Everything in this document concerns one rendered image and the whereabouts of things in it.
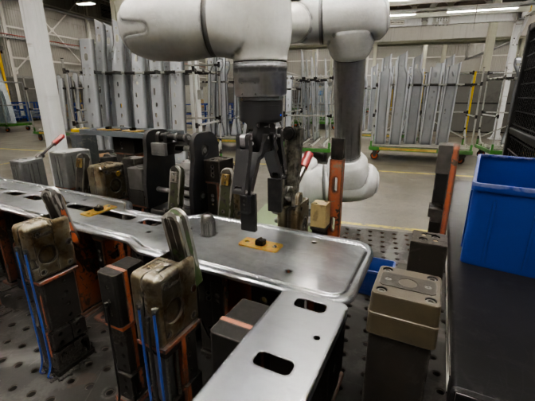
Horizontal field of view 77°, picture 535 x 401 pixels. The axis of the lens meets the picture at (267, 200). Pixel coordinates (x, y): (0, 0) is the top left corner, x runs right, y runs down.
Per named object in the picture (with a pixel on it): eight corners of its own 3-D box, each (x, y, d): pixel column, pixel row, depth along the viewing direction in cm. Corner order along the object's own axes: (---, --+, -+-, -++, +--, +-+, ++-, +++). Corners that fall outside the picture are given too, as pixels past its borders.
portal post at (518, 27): (496, 142, 978) (521, 15, 881) (486, 138, 1061) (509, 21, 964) (510, 142, 968) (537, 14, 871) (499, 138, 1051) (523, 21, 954)
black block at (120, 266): (103, 407, 66) (78, 274, 58) (144, 369, 75) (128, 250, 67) (132, 424, 63) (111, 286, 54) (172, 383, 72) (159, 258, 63)
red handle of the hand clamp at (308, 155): (279, 195, 76) (301, 149, 85) (280, 201, 78) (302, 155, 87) (295, 197, 75) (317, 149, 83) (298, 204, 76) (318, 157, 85)
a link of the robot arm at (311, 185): (284, 199, 156) (282, 151, 149) (324, 199, 152) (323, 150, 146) (279, 211, 141) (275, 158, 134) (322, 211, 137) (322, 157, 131)
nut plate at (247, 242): (237, 244, 67) (236, 239, 66) (246, 238, 70) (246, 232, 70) (275, 253, 63) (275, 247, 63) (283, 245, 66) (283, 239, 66)
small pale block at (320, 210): (304, 346, 82) (310, 203, 71) (309, 337, 85) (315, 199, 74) (318, 351, 80) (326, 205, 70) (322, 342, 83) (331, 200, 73)
